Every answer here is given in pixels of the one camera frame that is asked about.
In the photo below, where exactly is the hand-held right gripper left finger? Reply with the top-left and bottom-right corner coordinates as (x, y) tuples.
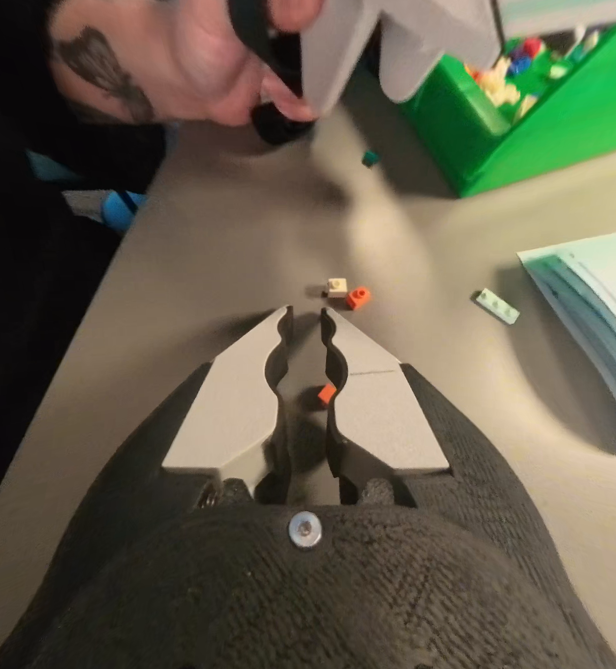
(160, 305), (295, 505)

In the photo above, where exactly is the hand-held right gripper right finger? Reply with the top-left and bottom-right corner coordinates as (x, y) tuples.
(319, 306), (451, 506)

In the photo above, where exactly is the light green lego plate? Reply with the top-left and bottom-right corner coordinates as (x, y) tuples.
(474, 287), (521, 326)

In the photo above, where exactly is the pile of loose lego pieces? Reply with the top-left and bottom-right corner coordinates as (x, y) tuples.
(464, 36), (601, 122)

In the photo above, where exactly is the person's left hand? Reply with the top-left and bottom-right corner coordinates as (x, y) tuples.
(46, 0), (325, 127)

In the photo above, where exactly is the blue plastic object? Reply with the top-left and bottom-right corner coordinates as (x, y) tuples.
(25, 148), (147, 232)

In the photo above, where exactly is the green plastic bin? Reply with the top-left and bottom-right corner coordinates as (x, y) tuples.
(398, 17), (616, 200)

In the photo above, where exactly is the open light blue instruction booklet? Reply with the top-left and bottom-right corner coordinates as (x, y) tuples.
(516, 227), (616, 494)

